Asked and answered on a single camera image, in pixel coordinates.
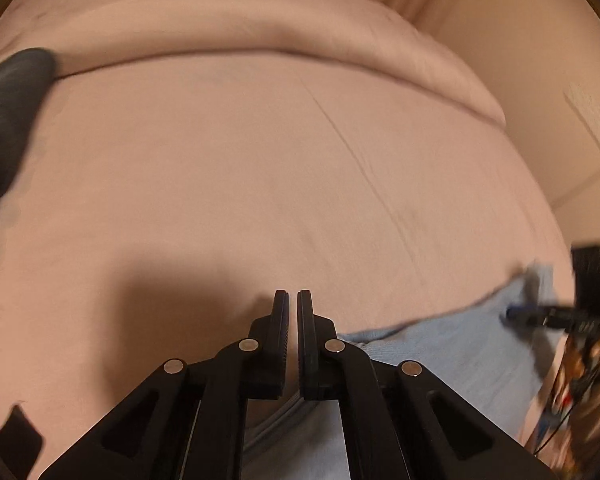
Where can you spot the dark grey folded cloth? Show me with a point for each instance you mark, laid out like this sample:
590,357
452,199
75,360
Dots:
10,120

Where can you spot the white power strip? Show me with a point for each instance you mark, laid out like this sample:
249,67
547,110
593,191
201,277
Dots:
587,117

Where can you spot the pink bed sheet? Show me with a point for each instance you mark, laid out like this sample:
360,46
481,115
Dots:
180,185

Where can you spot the light blue denim pants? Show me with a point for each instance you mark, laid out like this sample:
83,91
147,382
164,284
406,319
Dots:
455,360

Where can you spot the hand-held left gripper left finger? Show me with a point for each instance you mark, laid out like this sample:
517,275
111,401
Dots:
280,355

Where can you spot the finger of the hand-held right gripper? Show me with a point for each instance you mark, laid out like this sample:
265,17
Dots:
522,314

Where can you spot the pink rolled comforter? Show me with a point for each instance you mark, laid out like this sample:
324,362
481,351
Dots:
230,20

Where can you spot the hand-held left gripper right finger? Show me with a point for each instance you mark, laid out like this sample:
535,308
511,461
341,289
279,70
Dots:
307,355

